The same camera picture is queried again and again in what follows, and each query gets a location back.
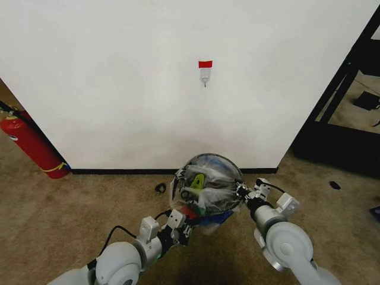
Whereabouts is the black flat box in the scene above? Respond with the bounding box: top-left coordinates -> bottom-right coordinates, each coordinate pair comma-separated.
353,91 -> 380,113

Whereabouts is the black baseboard strip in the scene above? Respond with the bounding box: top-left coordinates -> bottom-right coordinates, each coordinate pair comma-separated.
69,167 -> 280,175

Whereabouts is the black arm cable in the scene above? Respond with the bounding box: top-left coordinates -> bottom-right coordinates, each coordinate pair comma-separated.
87,208 -> 173,268
261,182 -> 286,203

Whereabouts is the red fire extinguisher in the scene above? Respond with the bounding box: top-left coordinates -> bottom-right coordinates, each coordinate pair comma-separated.
0,113 -> 71,180

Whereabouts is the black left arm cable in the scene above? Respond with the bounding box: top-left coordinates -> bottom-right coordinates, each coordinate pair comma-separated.
87,208 -> 173,268

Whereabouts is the clear wall hook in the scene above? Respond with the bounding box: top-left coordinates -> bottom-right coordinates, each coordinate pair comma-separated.
199,68 -> 212,88

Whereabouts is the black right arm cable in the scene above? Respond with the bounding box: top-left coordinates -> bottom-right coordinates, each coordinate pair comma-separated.
261,182 -> 286,203

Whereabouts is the black extinguisher hose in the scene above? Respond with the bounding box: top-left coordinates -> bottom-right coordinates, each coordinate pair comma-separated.
0,100 -> 34,125

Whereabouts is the black metal frame rack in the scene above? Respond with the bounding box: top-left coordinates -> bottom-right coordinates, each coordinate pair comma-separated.
292,5 -> 380,179

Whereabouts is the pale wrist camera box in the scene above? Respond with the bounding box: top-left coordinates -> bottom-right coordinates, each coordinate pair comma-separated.
254,177 -> 270,198
167,208 -> 187,230

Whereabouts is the clear printed garbage bag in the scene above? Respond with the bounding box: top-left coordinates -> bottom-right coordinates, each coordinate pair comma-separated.
168,153 -> 245,236

